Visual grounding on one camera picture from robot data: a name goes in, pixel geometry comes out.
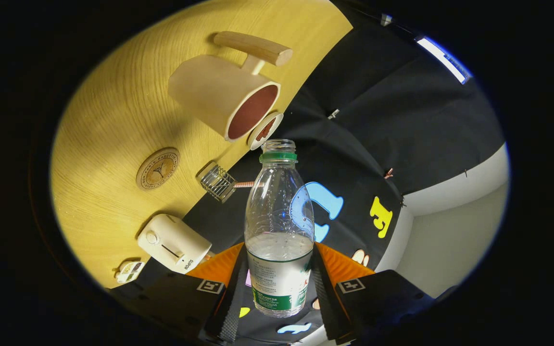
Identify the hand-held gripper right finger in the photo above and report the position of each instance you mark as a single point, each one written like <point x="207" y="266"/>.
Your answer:
<point x="325" y="298"/>

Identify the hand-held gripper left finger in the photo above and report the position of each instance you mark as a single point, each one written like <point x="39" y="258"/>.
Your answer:
<point x="231" y="298"/>

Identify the clear plastic bottle green label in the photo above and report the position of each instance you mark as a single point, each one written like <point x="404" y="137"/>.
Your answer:
<point x="279" y="269"/>

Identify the round wooden coaster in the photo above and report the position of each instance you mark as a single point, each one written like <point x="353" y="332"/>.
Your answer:
<point x="158" y="169"/>

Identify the white toaster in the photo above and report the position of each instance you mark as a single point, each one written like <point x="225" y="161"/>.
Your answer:
<point x="173" y="242"/>

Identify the small dish of grains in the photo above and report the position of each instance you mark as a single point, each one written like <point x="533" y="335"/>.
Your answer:
<point x="130" y="271"/>

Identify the pink striped straw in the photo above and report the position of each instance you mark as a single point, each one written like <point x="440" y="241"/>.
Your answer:
<point x="243" y="184"/>

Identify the white plate with red sauce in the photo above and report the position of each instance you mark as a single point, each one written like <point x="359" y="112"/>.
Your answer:
<point x="263" y="130"/>

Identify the black backdrop cloth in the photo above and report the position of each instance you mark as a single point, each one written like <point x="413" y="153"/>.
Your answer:
<point x="378" y="120"/>

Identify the wooden table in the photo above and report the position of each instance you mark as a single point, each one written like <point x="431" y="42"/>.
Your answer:
<point x="113" y="120"/>

